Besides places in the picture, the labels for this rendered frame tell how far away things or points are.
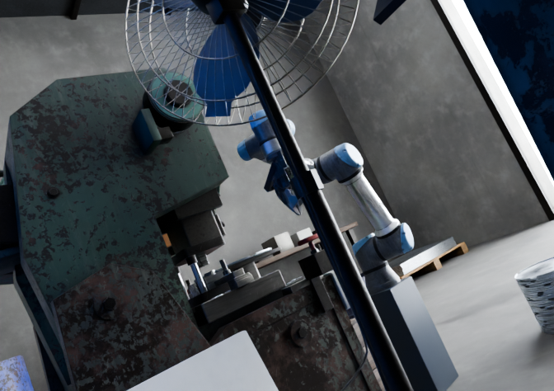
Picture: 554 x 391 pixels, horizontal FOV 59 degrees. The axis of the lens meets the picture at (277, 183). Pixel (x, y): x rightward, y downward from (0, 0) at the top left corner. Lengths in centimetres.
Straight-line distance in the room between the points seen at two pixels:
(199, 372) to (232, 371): 9
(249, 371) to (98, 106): 92
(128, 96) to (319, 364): 105
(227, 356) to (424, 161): 551
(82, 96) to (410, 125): 548
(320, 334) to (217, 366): 37
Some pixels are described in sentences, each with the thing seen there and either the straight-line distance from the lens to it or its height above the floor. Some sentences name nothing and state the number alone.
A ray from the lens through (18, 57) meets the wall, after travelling 592.
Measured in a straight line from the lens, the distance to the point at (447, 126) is 640.
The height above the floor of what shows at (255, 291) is 67.
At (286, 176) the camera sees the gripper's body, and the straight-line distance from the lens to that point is 152.
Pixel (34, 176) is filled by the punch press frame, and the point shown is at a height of 121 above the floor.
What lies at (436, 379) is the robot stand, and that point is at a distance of 218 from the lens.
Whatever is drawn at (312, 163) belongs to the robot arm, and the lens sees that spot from 197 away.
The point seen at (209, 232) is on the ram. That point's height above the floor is 92.
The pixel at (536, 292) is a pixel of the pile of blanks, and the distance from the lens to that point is 235.
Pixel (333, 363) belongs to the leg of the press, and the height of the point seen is 37.
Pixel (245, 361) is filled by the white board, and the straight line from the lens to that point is 145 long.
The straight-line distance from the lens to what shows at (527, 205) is 615.
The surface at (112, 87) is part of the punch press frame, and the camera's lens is 168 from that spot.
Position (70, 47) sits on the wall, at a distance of 609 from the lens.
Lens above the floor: 70
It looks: 9 degrees up
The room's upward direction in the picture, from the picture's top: 24 degrees counter-clockwise
